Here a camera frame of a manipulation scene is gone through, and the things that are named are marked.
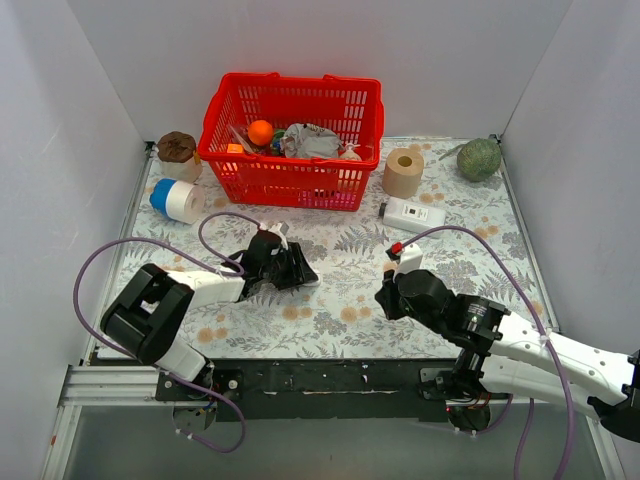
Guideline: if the white earbud charging case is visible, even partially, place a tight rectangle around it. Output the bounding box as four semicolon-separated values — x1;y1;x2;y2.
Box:
303;277;322;287

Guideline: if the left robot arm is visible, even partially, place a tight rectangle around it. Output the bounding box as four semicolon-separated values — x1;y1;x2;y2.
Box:
100;230;321;400

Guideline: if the floral table mat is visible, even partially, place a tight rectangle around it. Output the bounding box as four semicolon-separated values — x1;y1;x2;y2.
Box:
113;138;558;358

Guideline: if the green melon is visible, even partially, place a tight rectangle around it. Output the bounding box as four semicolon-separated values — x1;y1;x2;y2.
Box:
456;138;501;182

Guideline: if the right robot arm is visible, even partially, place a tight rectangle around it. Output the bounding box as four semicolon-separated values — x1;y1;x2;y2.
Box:
375;270;639;442

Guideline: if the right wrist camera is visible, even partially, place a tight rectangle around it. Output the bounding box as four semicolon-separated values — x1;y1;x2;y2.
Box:
383;242;423;284

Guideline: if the beige toy in basket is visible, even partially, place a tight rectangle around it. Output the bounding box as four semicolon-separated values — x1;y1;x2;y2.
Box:
340;148;361;161

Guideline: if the crumpled grey foil bag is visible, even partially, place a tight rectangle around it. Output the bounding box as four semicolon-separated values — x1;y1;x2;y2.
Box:
280;123;343;159

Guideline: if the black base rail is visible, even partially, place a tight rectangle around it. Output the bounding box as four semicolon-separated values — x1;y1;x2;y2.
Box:
154;357;506;424

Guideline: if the white rectangular bottle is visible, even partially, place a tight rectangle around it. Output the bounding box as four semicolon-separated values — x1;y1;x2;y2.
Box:
378;197;446;234

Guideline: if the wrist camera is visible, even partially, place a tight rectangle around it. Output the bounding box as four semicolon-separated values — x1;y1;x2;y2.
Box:
383;242;423;284
259;222;289;250

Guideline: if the orange fruit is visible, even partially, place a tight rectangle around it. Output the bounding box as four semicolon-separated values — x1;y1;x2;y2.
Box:
247;120;274;147

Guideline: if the small orange box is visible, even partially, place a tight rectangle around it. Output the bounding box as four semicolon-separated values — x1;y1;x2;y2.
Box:
227;143;244;154

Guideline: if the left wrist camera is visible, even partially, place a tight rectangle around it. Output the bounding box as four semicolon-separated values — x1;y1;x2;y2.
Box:
259;222;289;250

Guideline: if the brown paper roll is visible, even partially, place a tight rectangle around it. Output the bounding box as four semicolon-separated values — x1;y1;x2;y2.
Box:
382;148;424;199

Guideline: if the red plastic shopping basket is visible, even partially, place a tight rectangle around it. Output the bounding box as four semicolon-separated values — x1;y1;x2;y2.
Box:
198;73;384;211

